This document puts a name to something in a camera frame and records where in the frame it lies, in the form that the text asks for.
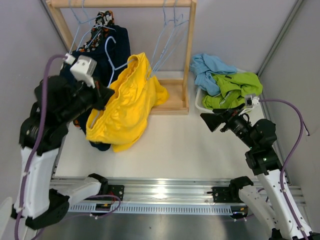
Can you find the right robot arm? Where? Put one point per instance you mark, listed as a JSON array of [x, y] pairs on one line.
[[280, 215]]

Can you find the light blue shorts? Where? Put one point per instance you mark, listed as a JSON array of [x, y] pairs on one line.
[[204, 66]]

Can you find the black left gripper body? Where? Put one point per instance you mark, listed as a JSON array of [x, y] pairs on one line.
[[84, 97]]

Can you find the yellow shorts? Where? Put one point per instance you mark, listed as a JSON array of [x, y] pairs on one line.
[[125, 117]]

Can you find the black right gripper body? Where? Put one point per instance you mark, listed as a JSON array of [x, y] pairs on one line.
[[238, 126]]

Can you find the aluminium mounting rail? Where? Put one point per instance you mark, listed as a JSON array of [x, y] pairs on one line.
[[164, 196]]

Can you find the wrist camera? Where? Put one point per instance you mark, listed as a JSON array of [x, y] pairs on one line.
[[82, 69], [251, 101]]

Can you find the navy blue shorts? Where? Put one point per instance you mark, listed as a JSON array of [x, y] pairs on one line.
[[81, 121]]

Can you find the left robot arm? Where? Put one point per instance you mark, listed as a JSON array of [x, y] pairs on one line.
[[57, 104]]

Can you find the wooden clothes rack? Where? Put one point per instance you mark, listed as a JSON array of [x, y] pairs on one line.
[[176, 82]]

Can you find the white plastic basket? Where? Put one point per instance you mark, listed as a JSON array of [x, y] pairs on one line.
[[198, 101]]

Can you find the lime green shorts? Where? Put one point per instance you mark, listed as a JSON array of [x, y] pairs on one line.
[[233, 89]]

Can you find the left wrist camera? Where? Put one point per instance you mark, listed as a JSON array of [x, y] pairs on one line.
[[82, 69]]

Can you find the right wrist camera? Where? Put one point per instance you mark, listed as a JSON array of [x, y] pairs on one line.
[[251, 101]]

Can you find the patterned camouflage shorts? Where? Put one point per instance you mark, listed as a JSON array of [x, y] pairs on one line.
[[104, 24]]

